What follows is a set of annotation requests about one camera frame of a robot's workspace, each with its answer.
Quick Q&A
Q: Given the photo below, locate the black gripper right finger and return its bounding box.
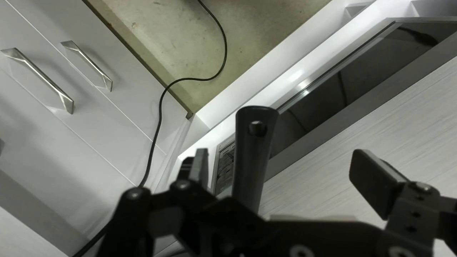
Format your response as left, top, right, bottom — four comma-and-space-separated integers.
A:
350, 148, 457, 257

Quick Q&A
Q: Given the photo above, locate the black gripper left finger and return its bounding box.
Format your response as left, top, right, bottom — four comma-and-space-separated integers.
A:
97, 147, 248, 257

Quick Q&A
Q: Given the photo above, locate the dark frying pan black handle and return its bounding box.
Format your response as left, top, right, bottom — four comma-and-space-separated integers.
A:
230, 104, 281, 215

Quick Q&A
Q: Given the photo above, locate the grey drawer cabinet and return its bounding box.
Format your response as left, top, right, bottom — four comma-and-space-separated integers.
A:
0, 0, 191, 257

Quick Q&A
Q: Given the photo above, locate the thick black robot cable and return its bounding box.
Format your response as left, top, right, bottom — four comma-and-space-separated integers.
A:
70, 0, 230, 257

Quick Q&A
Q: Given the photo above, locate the metal drawer handle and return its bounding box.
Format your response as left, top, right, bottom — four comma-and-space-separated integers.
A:
0, 45, 77, 115
60, 40, 116, 92

